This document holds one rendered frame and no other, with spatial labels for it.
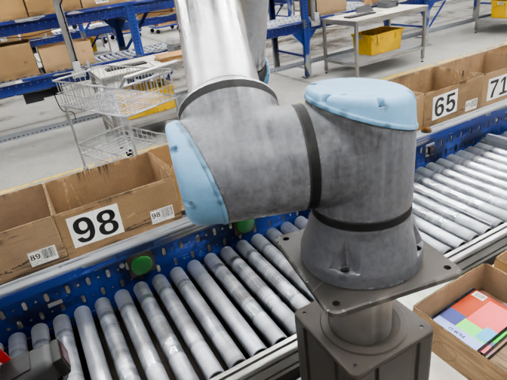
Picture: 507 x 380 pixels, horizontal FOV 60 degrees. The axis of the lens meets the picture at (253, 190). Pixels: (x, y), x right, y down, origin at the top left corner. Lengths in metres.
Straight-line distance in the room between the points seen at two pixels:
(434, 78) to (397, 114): 2.01
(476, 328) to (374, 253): 0.65
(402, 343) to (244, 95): 0.48
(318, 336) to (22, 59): 5.14
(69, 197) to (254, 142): 1.28
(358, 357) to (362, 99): 0.42
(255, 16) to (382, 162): 0.72
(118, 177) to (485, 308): 1.29
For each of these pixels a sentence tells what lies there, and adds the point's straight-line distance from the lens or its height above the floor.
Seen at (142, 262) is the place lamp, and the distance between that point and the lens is 1.52.
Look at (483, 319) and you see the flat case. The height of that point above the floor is 0.80.
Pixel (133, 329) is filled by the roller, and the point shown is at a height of 0.75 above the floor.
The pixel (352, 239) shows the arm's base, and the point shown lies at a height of 1.30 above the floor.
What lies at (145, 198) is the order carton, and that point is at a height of 1.00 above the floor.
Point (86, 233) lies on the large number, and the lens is 1.51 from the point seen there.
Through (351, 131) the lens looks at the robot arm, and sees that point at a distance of 0.57.
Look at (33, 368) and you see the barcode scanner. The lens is 0.91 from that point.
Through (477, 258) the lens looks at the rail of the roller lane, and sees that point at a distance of 1.66.
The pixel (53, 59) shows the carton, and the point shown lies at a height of 0.92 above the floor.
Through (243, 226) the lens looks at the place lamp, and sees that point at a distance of 1.61.
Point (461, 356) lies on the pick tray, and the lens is 1.18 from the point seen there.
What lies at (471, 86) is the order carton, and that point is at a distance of 2.35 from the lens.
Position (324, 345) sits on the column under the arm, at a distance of 0.80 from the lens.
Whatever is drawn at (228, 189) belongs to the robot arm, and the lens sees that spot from 0.55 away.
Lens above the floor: 1.66
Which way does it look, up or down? 28 degrees down
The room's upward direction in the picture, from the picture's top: 8 degrees counter-clockwise
